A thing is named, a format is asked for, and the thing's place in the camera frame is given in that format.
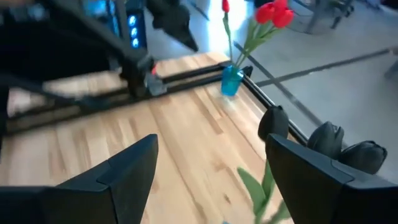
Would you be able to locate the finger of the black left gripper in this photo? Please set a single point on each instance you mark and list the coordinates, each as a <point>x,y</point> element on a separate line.
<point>186,37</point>

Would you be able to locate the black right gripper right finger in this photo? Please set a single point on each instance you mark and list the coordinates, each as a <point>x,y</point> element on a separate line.
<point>311,193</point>

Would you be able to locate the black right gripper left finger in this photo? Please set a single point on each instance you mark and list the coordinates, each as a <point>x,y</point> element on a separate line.
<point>124,186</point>

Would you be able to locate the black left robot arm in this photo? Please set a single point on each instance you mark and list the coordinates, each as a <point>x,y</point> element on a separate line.
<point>136,74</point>

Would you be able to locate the small blue glass vase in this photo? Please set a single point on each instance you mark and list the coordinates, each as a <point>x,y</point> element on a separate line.
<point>231,82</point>

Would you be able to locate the black box blue lights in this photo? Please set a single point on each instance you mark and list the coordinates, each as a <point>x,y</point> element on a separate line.
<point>134,31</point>

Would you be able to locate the black table edge rail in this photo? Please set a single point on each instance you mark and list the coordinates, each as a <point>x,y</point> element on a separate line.
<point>261,91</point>

